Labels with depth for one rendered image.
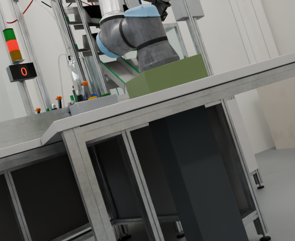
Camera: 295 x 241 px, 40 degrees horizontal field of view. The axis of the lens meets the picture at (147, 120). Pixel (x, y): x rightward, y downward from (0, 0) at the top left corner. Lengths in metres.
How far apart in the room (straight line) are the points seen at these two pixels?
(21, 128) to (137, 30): 0.57
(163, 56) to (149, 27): 0.11
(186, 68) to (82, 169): 0.53
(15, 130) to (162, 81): 0.60
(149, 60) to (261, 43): 4.64
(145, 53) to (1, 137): 0.60
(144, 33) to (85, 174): 0.57
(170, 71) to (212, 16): 4.69
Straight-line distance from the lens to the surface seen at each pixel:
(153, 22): 1.44
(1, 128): 1.59
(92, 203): 1.07
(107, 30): 1.53
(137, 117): 1.12
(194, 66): 1.39
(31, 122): 1.64
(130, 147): 1.77
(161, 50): 1.41
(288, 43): 6.57
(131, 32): 1.46
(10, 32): 2.05
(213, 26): 5.98
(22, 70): 2.00
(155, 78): 1.33
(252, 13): 6.07
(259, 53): 5.93
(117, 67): 2.22
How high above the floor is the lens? 0.77
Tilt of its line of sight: 1 degrees up
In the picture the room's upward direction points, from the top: 18 degrees counter-clockwise
